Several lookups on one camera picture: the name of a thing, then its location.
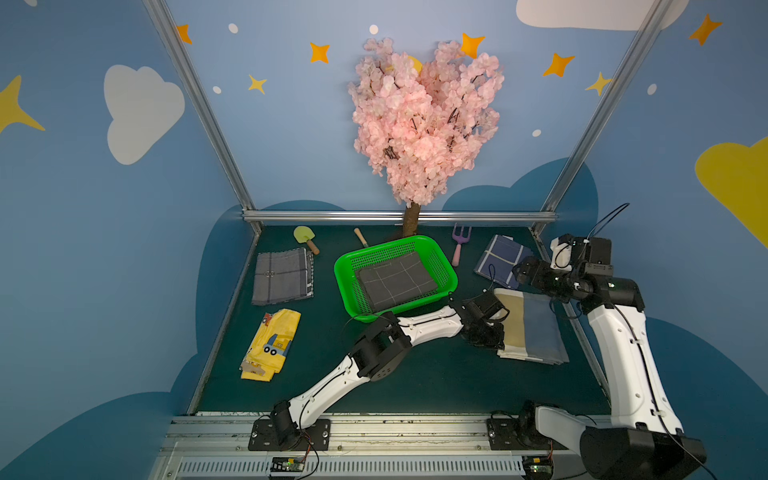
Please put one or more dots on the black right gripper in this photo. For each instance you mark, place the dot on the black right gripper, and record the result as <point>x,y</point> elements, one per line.
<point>534,271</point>

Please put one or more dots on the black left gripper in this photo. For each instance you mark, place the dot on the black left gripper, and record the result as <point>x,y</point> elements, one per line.
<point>487,327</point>

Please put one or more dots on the navy blue pillowcase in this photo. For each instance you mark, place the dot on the navy blue pillowcase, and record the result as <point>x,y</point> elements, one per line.
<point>498,260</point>

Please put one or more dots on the beige and blue pillowcase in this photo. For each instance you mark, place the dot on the beige and blue pillowcase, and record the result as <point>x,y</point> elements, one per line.
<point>531,329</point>

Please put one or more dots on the dark grey checked pillowcase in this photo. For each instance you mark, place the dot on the dark grey checked pillowcase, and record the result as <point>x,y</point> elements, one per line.
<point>395,282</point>

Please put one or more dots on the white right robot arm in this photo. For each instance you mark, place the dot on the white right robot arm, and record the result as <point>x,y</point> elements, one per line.
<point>644,439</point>

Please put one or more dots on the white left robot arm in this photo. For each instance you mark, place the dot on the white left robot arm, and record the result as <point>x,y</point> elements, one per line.
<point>379,350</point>

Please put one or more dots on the green plastic basket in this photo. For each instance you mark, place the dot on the green plastic basket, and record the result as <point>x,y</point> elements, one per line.
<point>433,258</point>

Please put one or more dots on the grey striped folded cloth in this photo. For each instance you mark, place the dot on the grey striped folded cloth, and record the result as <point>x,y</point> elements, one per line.
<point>283,277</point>

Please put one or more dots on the yellow cartoon pillowcase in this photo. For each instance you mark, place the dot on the yellow cartoon pillowcase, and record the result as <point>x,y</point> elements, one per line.
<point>267,352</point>

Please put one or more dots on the purple toy rake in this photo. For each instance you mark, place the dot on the purple toy rake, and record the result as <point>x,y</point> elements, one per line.
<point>461,235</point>

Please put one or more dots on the right circuit board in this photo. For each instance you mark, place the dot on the right circuit board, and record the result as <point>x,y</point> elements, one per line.
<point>537,468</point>

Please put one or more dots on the circuit board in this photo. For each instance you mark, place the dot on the circuit board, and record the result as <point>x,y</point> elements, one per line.
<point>537,468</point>
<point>287,466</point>

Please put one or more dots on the pink blossom artificial tree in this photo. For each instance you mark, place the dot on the pink blossom artificial tree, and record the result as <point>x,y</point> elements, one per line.
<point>419,124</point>

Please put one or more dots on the green toy shovel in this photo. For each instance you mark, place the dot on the green toy shovel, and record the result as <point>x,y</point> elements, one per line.
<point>305,235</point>

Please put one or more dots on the left circuit board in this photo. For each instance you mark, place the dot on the left circuit board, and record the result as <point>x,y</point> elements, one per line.
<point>287,466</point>

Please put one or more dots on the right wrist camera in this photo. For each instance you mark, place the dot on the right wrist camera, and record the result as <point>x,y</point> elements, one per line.
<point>562,252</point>

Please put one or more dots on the aluminium frame right post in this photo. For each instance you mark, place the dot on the aluminium frame right post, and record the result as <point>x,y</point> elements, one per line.
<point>636,53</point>

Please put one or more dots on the aluminium frame post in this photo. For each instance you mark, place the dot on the aluminium frame post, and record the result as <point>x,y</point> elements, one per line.
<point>636,53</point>
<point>166,28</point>

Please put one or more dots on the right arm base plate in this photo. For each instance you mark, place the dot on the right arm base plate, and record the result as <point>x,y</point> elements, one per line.
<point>506,434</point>

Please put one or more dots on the wooden handle tool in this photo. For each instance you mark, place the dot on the wooden handle tool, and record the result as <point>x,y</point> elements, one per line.
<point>361,238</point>

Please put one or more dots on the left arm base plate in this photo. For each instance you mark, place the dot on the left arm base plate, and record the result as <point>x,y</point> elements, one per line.
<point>264,437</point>

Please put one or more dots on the aluminium frame back bar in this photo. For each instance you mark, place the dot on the aluminium frame back bar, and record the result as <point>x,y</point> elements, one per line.
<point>296,216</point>

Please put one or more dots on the aluminium frame left post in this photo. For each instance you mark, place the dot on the aluminium frame left post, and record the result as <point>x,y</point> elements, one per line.
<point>166,28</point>

